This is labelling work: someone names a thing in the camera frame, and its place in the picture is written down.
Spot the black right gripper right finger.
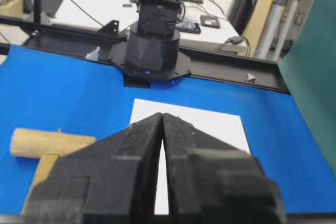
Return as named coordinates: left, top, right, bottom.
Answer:
left=163, top=113, right=287, bottom=223

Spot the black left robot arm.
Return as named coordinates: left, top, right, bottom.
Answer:
left=123, top=0, right=191, bottom=81

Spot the blue table cloth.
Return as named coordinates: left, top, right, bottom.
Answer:
left=1, top=45, right=335, bottom=214

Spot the black aluminium frame rail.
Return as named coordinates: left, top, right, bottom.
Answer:
left=1, top=16, right=289, bottom=93

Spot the large white foam board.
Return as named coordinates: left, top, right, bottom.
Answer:
left=130, top=99, right=250, bottom=218

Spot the white background desk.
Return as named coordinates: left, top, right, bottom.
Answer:
left=54, top=0, right=247, bottom=53

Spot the cardboard box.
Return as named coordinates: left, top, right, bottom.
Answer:
left=1, top=0, right=24, bottom=18

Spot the green backdrop sheet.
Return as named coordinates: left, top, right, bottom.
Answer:
left=278, top=0, right=335, bottom=174

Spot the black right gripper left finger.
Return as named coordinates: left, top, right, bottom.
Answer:
left=24, top=113, right=162, bottom=223

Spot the small black box device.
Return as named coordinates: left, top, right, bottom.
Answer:
left=200, top=15, right=220, bottom=29

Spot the wooden mallet hammer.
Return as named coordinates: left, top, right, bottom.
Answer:
left=10, top=129, right=96, bottom=222

